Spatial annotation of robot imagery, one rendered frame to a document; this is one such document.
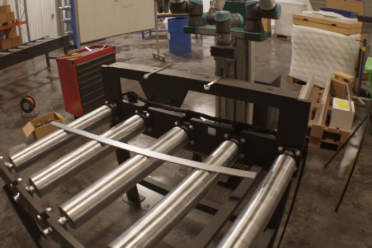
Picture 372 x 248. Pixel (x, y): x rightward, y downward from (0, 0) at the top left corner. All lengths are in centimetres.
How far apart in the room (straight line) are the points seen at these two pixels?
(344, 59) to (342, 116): 160
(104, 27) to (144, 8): 101
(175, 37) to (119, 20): 161
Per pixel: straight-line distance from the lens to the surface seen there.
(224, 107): 245
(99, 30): 591
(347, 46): 431
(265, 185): 108
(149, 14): 628
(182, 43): 686
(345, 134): 297
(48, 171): 131
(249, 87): 126
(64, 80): 368
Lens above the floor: 161
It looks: 23 degrees down
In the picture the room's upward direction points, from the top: 3 degrees counter-clockwise
